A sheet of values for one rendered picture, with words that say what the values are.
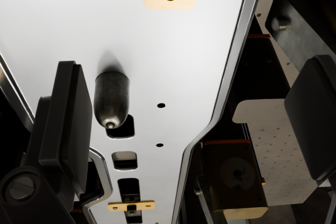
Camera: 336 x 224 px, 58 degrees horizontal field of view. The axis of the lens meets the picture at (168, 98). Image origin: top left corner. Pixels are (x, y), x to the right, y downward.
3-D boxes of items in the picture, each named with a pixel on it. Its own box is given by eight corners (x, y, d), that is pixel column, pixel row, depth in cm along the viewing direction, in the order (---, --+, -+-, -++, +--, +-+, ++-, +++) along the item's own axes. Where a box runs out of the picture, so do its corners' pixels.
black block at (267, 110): (250, -9, 57) (305, 121, 39) (198, -9, 56) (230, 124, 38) (258, -37, 53) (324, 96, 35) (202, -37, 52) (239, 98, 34)
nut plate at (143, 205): (154, 200, 54) (155, 207, 53) (154, 207, 57) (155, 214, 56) (107, 203, 54) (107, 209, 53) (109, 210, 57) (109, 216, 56)
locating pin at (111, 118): (130, 81, 31) (130, 136, 27) (99, 82, 31) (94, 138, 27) (128, 58, 29) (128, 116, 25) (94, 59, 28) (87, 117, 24)
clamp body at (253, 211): (234, 70, 74) (275, 217, 52) (185, 71, 73) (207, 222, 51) (240, 50, 69) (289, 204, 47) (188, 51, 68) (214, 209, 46)
